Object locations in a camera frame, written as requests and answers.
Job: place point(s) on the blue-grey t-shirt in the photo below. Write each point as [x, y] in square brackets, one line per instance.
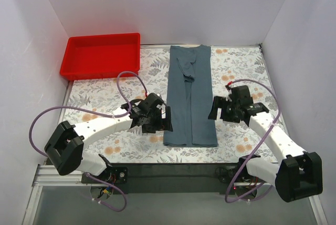
[190, 97]

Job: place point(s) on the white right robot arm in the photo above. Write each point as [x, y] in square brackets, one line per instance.
[298, 173]

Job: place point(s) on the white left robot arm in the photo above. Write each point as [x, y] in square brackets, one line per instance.
[66, 148]

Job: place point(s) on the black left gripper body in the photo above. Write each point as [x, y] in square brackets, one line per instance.
[159, 121]

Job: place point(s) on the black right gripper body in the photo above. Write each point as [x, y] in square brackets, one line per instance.
[224, 109]

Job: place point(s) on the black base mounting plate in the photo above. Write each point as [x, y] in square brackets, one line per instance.
[170, 177]

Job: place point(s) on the floral patterned table mat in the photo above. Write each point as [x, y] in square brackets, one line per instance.
[86, 98]

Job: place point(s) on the red plastic tray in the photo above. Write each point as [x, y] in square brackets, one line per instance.
[101, 56]

